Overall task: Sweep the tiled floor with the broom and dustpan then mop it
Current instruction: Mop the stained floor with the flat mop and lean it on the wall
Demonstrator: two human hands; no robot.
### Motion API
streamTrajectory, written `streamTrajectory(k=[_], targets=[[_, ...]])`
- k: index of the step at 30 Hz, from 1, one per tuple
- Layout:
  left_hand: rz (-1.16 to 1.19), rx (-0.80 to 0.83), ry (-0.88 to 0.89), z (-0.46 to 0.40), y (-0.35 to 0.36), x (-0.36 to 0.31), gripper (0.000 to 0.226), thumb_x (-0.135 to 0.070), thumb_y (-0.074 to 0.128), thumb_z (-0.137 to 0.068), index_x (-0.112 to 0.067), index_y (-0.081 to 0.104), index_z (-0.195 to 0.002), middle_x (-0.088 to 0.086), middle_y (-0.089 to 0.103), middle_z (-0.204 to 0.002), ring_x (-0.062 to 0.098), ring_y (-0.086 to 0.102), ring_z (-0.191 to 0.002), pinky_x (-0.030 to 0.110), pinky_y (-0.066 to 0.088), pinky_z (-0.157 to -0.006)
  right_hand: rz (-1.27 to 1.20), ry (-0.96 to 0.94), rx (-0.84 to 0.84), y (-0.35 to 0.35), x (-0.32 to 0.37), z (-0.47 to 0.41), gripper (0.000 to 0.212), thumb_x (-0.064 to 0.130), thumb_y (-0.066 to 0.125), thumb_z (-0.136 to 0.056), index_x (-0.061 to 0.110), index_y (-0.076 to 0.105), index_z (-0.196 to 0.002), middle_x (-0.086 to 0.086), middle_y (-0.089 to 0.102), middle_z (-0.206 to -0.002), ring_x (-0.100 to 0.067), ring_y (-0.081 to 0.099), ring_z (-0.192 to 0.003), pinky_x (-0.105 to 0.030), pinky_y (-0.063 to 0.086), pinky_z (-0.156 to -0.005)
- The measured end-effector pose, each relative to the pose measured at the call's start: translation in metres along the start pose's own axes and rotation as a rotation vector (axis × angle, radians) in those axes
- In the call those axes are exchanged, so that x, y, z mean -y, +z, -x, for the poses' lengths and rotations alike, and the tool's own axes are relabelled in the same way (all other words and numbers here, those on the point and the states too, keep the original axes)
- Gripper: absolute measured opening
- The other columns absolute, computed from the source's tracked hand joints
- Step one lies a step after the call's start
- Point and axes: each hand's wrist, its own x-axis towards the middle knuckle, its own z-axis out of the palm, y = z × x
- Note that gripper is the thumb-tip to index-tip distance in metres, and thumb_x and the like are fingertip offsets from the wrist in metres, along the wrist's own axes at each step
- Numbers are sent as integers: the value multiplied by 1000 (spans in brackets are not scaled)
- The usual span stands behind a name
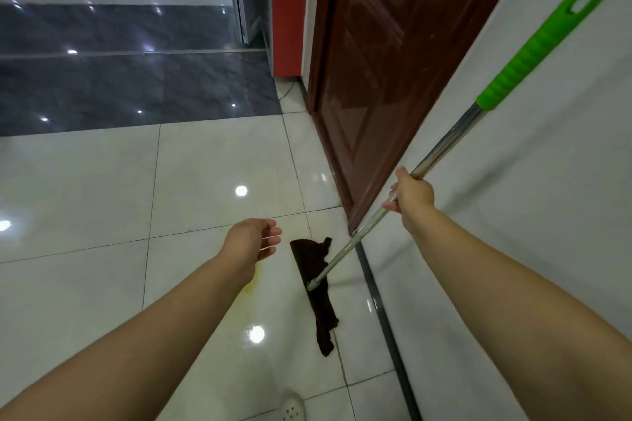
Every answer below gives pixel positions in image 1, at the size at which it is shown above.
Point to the person's right hand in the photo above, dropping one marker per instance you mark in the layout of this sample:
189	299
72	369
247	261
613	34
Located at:
415	199

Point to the person's left hand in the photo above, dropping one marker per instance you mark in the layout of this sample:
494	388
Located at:
244	244

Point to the person's right thumb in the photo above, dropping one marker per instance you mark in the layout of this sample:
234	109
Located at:
402	174

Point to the person's left fingers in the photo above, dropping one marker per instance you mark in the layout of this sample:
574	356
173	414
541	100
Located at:
270	237

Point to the person's left forearm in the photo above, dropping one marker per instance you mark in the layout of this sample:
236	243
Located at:
133	341

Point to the person's right forearm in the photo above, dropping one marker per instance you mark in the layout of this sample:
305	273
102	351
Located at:
518	317

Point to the yellow floor stain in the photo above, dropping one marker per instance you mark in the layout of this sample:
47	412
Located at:
250	283

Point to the dark brown wooden door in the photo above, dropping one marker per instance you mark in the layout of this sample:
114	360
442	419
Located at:
385	65

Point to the dark floor threshold strip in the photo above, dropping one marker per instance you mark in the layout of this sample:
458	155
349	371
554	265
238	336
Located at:
387	332

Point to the white perforated slipper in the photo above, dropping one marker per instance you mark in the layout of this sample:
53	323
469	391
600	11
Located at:
291	409

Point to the red wall panel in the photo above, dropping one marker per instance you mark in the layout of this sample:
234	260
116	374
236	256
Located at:
289	6

